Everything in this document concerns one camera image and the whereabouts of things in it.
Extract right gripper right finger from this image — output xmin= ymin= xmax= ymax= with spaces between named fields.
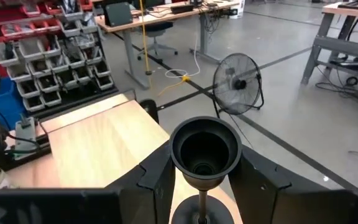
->
xmin=227 ymin=144 xmax=354 ymax=224

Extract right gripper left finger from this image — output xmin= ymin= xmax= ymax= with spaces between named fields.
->
xmin=104 ymin=141 xmax=177 ymax=224

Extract black candlestick holder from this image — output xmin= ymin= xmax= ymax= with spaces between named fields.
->
xmin=168 ymin=116 xmax=244 ymax=224

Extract black caster wheel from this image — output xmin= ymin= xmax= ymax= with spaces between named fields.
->
xmin=139 ymin=98 xmax=160 ymax=124

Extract black floor fan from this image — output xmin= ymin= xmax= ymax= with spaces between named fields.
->
xmin=212 ymin=52 xmax=265 ymax=119

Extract white power adapter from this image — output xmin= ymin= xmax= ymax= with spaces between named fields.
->
xmin=14 ymin=116 xmax=38 ymax=161

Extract grey office chair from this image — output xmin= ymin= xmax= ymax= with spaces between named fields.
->
xmin=136 ymin=21 xmax=179 ymax=62

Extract wooden desk grey legs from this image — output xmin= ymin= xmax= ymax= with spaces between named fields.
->
xmin=94 ymin=0 xmax=241 ymax=91

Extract grey metal workbench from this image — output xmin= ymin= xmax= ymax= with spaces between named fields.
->
xmin=300 ymin=0 xmax=358 ymax=86

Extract blue plastic bin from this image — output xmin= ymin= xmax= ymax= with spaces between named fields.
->
xmin=0 ymin=77 xmax=28 ymax=131

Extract red grey parts bin rack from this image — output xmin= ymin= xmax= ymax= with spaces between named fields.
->
xmin=0 ymin=0 xmax=119 ymax=114

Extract dark grey equipment case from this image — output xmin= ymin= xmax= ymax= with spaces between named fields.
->
xmin=103 ymin=2 xmax=134 ymax=29

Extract black keyboard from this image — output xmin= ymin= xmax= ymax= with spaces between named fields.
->
xmin=170 ymin=3 xmax=195 ymax=15

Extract white cardboard box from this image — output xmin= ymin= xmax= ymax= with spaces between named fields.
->
xmin=228 ymin=0 xmax=246 ymax=20

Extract yellow floor cable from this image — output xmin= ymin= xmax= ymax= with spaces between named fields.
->
xmin=157 ymin=74 xmax=191 ymax=97

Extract black floor cables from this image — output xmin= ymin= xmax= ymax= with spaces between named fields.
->
xmin=314 ymin=62 xmax=358 ymax=110

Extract white floor cable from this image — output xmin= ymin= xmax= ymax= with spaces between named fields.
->
xmin=164 ymin=30 xmax=202 ymax=80

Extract yellow hanging cord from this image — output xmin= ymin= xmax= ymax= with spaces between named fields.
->
xmin=139 ymin=0 xmax=153 ymax=76

